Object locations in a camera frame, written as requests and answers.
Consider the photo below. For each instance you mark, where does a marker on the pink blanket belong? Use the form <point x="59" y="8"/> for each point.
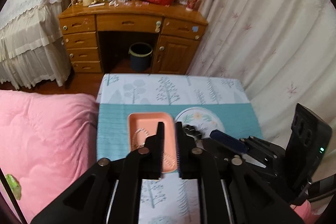
<point x="47" y="142"/>

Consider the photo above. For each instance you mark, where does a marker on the wooden desk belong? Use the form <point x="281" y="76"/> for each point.
<point x="97" y="38"/>

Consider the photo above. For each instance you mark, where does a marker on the dark waste bin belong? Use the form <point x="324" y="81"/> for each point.
<point x="140" y="56"/>

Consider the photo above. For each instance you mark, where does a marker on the white lace bed cover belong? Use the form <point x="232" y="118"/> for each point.
<point x="32" y="48"/>

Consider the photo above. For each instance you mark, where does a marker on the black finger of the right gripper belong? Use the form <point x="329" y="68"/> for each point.
<point x="228" y="141"/>

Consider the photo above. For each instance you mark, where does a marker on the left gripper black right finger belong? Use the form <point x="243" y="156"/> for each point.
<point x="229" y="191"/>

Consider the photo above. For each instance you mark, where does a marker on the red white paper cup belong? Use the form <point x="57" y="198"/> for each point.
<point x="190" y="5"/>

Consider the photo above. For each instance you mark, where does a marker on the patterned white teal tablecloth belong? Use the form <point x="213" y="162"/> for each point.
<point x="207" y="103"/>

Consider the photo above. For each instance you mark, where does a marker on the white floral curtain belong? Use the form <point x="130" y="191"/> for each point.
<point x="282" y="52"/>

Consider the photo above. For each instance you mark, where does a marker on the green sticker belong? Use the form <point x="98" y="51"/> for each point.
<point x="14" y="186"/>

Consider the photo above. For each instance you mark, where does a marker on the pink plastic tray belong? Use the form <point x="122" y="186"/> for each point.
<point x="142" y="128"/>

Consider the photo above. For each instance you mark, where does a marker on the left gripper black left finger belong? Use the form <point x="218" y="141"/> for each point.
<point x="109" y="191"/>

